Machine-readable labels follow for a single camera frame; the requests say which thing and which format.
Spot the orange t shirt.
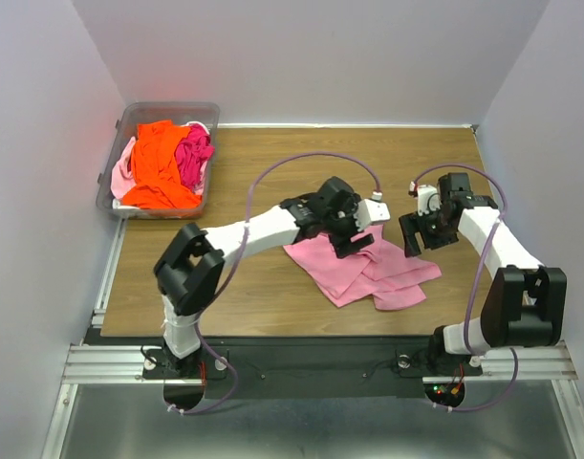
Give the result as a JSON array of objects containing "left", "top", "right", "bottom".
[{"left": 120, "top": 120, "right": 202, "bottom": 209}]

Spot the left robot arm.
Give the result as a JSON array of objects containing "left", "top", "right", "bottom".
[{"left": 153, "top": 177, "right": 390, "bottom": 377}]

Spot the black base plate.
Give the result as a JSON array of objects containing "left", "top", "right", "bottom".
[{"left": 87, "top": 336, "right": 482, "bottom": 407}]

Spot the light pink t shirt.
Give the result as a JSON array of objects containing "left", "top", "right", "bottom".
[{"left": 110, "top": 137, "right": 136, "bottom": 200}]

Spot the magenta t shirt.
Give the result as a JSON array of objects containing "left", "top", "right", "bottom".
[{"left": 175, "top": 122, "right": 215, "bottom": 195}]

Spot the aluminium frame rail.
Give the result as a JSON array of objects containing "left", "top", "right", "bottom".
[{"left": 62, "top": 344, "right": 578, "bottom": 384}]

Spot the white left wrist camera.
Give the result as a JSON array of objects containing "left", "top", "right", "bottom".
[{"left": 354, "top": 191, "right": 391, "bottom": 231}]

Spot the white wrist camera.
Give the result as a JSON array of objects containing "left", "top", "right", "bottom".
[
  {"left": 354, "top": 191, "right": 391, "bottom": 231},
  {"left": 409, "top": 182, "right": 441, "bottom": 216}
]

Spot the clear plastic bin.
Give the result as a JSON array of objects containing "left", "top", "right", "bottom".
[{"left": 96, "top": 101, "right": 220, "bottom": 219}]

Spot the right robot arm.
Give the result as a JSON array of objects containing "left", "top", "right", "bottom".
[{"left": 399, "top": 172, "right": 567, "bottom": 373}]

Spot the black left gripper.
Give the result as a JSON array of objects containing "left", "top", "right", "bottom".
[{"left": 322, "top": 193, "right": 373, "bottom": 257}]

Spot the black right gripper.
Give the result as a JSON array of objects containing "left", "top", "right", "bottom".
[{"left": 398, "top": 204, "right": 458, "bottom": 257}]

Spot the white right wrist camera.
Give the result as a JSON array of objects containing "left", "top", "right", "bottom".
[{"left": 409, "top": 182, "right": 441, "bottom": 216}]

